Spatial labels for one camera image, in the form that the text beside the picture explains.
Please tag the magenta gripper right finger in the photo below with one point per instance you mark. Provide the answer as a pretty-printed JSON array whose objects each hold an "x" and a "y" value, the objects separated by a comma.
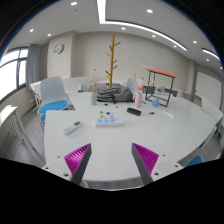
[{"x": 145, "y": 160}]

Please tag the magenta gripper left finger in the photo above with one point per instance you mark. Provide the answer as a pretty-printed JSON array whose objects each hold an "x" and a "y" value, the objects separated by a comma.
[{"x": 77, "y": 162}]

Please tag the white remote control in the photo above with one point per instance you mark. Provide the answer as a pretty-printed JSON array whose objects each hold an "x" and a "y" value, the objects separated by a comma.
[{"x": 72, "y": 128}]

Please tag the white power strip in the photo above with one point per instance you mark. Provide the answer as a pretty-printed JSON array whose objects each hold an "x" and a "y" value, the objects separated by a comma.
[{"x": 109, "y": 122}]

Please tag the black rectangular box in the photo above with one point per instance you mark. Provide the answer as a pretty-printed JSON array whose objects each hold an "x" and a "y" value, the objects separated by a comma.
[{"x": 134, "y": 111}]

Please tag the white marker pen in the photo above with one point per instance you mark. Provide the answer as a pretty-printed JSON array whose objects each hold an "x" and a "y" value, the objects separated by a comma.
[{"x": 167, "y": 113}]

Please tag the blue vase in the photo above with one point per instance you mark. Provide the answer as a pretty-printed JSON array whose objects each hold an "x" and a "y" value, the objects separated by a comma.
[{"x": 155, "y": 102}]

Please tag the pink vase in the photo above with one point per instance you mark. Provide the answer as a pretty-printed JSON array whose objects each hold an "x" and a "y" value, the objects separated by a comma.
[{"x": 138, "y": 100}]

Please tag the green vase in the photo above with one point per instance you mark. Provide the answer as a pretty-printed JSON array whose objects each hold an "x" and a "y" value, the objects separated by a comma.
[{"x": 93, "y": 98}]

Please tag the grey backpack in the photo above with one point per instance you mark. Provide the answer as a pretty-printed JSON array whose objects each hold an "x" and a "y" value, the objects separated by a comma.
[{"x": 115, "y": 94}]

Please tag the white chair blue seat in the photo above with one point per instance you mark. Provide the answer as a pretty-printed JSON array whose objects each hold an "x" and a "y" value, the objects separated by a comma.
[{"x": 53, "y": 97}]

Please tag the black rack orange top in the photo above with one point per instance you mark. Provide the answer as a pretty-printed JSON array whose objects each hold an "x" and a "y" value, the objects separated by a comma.
[{"x": 154, "y": 87}]

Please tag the grey curtain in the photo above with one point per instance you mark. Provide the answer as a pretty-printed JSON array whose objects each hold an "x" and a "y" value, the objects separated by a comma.
[{"x": 32, "y": 75}]

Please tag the wooden coat stand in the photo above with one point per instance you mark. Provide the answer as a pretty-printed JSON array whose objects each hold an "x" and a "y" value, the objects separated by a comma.
[{"x": 109, "y": 73}]

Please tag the round wall clock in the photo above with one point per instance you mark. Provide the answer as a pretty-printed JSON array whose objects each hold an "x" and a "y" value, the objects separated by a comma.
[{"x": 58, "y": 48}]

